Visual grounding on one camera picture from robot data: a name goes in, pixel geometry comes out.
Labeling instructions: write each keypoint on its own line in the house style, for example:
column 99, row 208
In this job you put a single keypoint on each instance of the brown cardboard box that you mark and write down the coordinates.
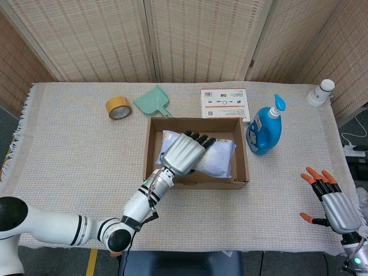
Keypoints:
column 238, row 149

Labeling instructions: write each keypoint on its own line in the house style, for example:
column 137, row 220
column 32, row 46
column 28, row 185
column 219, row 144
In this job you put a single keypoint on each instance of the right silver orange-tipped robot hand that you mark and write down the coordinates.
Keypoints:
column 339, row 208

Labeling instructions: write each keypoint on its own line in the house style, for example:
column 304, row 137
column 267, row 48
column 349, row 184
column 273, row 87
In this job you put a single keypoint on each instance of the woven folding screen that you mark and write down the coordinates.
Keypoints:
column 184, row 40

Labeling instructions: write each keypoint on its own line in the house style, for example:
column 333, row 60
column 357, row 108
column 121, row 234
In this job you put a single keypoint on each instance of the white power strip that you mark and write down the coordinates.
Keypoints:
column 355, row 150

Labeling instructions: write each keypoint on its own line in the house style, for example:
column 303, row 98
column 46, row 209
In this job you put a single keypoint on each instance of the white and blue package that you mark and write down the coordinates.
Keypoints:
column 218, row 161

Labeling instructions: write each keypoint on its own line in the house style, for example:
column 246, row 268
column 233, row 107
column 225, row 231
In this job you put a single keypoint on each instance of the yellow tape roll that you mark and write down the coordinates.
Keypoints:
column 118, row 107

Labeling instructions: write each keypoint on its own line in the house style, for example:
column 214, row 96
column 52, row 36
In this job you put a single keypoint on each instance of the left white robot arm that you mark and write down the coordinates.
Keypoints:
column 86, row 221

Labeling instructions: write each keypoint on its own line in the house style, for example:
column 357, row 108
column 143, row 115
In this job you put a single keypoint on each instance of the blue chair seat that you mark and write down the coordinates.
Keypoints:
column 179, row 263

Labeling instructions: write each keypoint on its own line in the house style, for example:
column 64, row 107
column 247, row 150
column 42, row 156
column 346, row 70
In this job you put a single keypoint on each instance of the white flat product box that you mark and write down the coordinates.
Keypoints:
column 224, row 103

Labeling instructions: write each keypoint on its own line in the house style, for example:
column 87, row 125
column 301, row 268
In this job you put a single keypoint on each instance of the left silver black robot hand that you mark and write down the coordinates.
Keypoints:
column 184, row 155

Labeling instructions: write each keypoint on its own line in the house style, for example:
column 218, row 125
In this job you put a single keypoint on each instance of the white woven tablecloth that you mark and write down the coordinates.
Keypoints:
column 72, row 161

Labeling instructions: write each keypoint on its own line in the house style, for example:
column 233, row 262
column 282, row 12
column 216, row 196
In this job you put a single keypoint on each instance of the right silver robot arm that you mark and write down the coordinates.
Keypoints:
column 356, row 254

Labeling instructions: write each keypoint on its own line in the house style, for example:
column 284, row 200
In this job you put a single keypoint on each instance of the blue pump detergent bottle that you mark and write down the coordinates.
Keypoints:
column 264, row 132

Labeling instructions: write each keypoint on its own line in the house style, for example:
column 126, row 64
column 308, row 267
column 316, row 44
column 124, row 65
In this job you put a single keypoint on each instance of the white cylindrical device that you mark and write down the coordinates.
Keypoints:
column 320, row 93

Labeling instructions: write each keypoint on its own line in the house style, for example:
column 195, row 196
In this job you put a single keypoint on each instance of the mint green dustpan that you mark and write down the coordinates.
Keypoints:
column 152, row 100

